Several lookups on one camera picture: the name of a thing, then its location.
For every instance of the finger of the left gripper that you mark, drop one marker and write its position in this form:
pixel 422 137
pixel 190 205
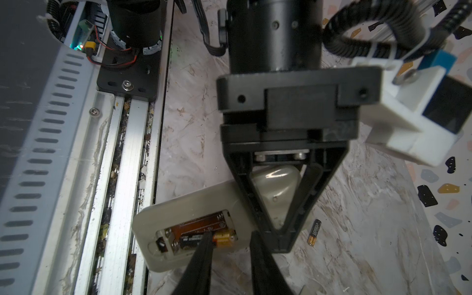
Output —
pixel 281 182

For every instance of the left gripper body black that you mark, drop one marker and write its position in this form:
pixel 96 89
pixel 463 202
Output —
pixel 295 109

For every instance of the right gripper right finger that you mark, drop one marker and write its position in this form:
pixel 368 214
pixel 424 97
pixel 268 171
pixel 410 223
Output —
pixel 266 276

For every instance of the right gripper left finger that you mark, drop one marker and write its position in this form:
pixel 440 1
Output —
pixel 196 279

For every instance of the AAA battery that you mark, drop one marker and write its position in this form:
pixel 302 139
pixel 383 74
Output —
pixel 312 237
pixel 219 239

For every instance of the white remote control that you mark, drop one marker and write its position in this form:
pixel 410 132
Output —
pixel 157 228

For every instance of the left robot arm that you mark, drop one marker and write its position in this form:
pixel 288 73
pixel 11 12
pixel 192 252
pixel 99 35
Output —
pixel 272 36

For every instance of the perforated metal cover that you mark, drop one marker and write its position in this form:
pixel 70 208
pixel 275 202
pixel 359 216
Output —
pixel 31 195

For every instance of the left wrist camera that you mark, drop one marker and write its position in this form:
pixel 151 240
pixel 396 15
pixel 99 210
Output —
pixel 420 113

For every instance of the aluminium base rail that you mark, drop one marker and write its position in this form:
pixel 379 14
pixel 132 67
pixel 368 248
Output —
pixel 110 176

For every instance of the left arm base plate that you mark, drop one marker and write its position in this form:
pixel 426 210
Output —
pixel 131 64

